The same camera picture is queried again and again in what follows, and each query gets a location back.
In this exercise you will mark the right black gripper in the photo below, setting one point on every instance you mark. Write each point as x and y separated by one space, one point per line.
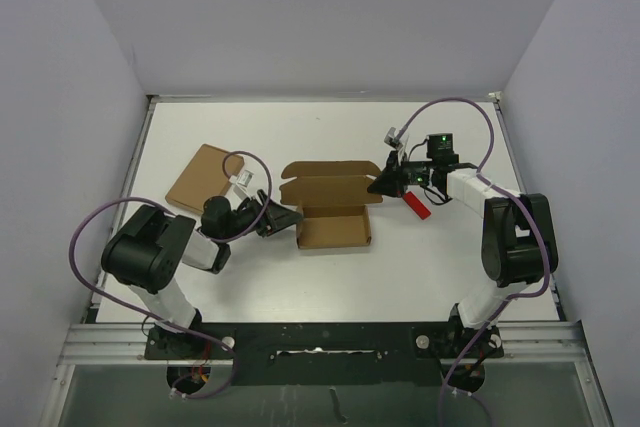
390 181

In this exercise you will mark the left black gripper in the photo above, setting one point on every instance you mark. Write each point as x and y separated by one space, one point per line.
275 218

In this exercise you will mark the red rectangular block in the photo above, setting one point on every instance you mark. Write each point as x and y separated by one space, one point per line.
416 205

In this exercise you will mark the brown cardboard box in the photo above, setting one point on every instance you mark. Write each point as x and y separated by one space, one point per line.
333 198
202 178

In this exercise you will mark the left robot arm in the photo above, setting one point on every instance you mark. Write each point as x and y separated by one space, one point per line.
146 251

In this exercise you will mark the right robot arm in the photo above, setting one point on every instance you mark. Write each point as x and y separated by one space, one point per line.
518 245

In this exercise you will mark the folded brown cardboard box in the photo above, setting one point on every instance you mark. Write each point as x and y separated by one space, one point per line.
202 178

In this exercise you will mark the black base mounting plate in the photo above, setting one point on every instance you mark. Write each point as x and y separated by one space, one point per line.
330 354

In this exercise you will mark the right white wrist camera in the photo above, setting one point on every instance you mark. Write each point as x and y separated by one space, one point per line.
397 142

